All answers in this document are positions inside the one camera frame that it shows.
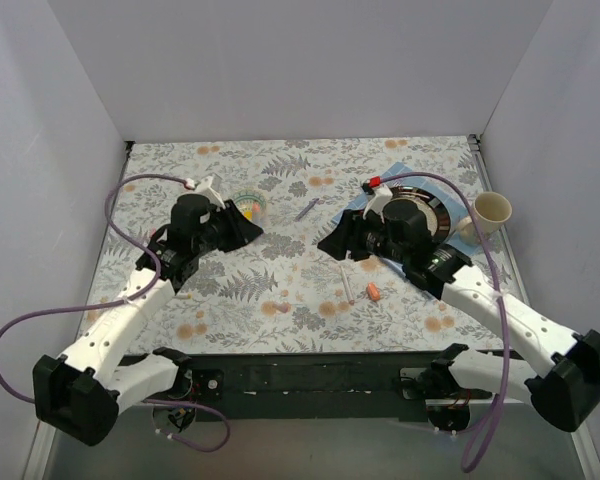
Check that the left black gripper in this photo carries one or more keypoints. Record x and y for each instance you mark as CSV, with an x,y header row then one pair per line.
x,y
229,226

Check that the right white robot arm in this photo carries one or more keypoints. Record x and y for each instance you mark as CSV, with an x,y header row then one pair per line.
x,y
558,371

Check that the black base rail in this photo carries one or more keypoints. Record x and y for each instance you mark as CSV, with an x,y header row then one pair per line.
x,y
317,385

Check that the orange pen cap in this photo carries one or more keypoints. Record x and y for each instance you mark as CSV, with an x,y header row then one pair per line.
x,y
373,292

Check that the purple pen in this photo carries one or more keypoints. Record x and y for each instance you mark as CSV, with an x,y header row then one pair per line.
x,y
311,204

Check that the patterned glass bowl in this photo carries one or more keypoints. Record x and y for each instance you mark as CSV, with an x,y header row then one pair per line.
x,y
251,203

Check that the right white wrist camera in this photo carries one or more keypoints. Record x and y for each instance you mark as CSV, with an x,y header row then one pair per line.
x,y
378,196

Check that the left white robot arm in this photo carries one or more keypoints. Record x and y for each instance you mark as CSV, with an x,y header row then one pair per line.
x,y
84,390

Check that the purple pen cap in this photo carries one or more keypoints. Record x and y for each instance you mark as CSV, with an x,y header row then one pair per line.
x,y
281,307

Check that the floral table mat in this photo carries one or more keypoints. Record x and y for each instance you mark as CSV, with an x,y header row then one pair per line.
x,y
231,309

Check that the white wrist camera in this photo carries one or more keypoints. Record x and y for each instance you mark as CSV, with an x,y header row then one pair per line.
x,y
378,196
204,188

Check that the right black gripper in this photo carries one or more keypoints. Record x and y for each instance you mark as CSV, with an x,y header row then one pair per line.
x,y
353,236

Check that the dark striped plate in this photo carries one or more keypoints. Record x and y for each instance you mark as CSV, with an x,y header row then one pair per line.
x,y
437,215

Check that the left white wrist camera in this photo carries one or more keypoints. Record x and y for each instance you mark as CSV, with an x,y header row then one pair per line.
x,y
204,188

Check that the pink white pen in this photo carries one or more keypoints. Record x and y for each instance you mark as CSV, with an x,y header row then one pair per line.
x,y
347,287

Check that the blue checked cloth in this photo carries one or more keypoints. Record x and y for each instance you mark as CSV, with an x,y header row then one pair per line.
x,y
460,245

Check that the cream ceramic mug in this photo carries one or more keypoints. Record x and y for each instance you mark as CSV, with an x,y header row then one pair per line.
x,y
489,211

